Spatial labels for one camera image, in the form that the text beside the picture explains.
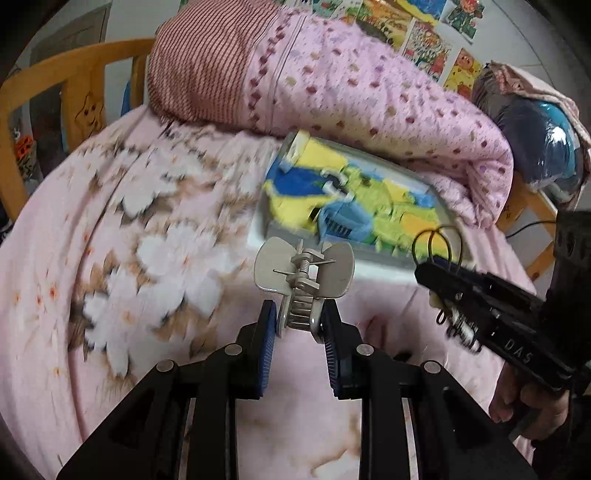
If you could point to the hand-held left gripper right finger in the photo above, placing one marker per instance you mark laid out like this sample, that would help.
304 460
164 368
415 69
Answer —
328 344

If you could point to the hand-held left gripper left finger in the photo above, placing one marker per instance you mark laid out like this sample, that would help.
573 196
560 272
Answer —
268 344

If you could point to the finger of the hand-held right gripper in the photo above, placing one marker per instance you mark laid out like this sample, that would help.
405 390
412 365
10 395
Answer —
443 277

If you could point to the beige hair claw clip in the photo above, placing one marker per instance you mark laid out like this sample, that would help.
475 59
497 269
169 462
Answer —
277 267

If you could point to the grey jewelry tray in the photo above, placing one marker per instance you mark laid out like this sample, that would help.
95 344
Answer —
351 203

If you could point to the person's right hand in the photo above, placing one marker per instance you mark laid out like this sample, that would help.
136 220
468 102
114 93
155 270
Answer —
545 410

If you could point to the cartoon print cloth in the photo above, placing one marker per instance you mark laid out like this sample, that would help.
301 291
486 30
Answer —
369 198

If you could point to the blue wrist watch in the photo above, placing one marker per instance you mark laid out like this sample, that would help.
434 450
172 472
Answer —
344 221

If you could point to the pink floral bedsheet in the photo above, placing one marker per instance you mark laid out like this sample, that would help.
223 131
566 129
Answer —
138 230

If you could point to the plastic bag with blue clothing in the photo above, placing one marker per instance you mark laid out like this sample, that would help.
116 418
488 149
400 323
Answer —
549 138

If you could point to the pink dotted quilt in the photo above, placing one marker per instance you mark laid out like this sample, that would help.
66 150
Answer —
369 83

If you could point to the pink cloth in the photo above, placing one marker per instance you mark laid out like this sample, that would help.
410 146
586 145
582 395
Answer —
526 81

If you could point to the red striped pillow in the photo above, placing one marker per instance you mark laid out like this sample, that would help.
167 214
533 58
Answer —
203 60

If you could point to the row of cartoon wall posters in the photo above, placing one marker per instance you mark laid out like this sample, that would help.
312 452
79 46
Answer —
425 41

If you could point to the wooden bed frame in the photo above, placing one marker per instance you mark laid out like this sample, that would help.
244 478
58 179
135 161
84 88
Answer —
41 78

